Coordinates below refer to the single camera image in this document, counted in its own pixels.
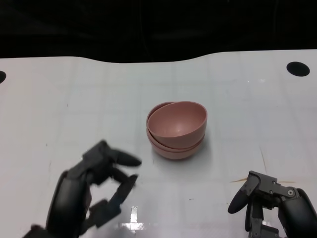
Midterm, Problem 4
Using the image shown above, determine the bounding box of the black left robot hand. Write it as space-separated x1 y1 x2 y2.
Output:
46 140 143 236

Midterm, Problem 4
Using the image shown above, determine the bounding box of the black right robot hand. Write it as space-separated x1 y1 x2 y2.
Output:
227 170 317 238

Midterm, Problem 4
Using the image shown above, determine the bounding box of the pink plastic bowl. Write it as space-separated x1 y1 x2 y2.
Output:
146 101 207 151
148 133 205 161
148 100 208 145

